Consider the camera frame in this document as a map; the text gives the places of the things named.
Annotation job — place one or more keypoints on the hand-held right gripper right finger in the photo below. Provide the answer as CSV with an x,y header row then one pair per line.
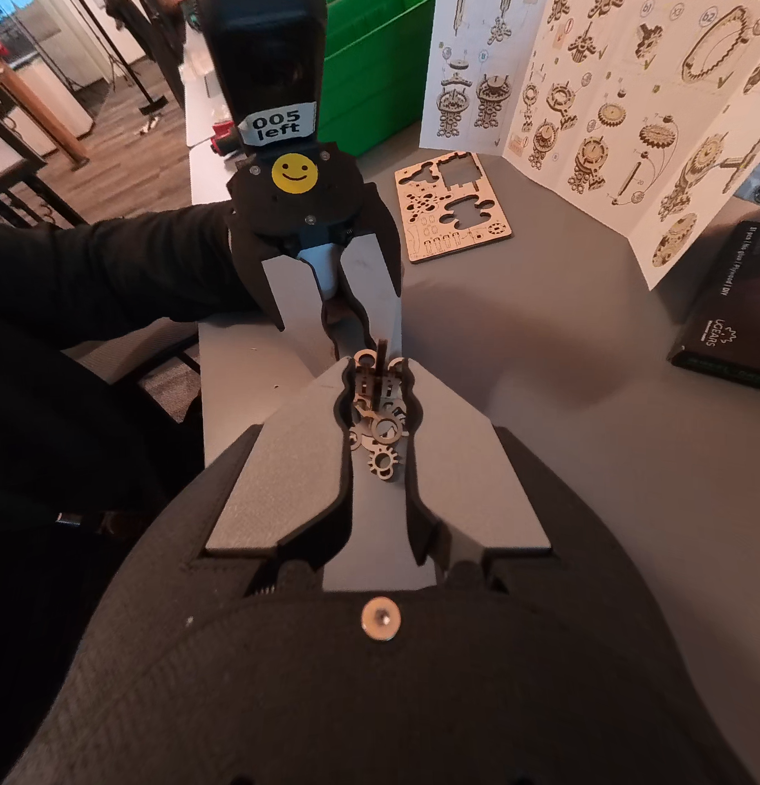
x,y
472,484

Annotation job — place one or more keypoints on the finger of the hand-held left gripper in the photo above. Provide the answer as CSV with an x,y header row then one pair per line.
x,y
371,282
291,288

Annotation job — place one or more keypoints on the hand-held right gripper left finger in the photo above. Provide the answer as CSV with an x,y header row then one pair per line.
x,y
276,478

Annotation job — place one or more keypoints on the wooden gear model assembly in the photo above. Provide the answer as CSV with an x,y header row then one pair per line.
x,y
380,429

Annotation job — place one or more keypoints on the person's left forearm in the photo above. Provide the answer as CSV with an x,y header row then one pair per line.
x,y
110,270

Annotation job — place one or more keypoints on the black model kit box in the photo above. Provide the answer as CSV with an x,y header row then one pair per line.
x,y
735,306

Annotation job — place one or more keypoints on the red and black tool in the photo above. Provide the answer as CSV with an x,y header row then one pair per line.
x,y
224,138

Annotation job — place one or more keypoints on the green plastic bin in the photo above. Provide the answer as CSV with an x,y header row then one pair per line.
x,y
380,80

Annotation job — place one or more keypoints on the black tripod stand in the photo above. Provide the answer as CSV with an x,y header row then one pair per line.
x,y
125,61

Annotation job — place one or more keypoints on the plywood part sheet with cutouts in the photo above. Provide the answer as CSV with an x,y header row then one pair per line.
x,y
497,205

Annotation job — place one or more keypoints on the grey mesh office chair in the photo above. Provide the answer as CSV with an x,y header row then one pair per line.
x,y
147,343

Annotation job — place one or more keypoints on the wooden side table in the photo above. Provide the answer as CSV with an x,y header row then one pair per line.
x,y
43,104

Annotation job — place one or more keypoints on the folded paper instruction sheet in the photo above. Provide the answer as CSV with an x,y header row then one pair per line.
x,y
600,153

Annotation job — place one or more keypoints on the black metal rack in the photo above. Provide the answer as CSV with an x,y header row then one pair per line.
x,y
24,184

